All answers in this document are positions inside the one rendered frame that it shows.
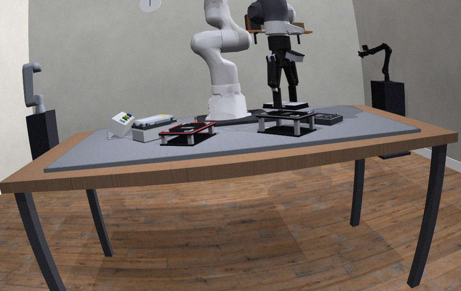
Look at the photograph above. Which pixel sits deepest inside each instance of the white button panel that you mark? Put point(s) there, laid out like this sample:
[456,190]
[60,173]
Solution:
[120,126]

